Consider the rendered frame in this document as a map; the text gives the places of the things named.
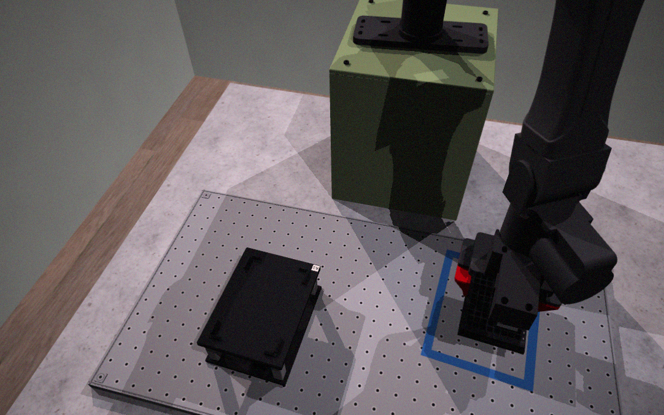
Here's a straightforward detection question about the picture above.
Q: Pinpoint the blue tape outline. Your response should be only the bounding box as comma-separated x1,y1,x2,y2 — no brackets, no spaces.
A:
421,249,540,392

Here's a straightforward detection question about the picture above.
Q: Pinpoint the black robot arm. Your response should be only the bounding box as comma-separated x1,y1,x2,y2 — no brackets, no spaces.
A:
353,0,645,332

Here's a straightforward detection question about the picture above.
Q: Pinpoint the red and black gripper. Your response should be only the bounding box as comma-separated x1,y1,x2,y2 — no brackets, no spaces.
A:
455,227,562,312

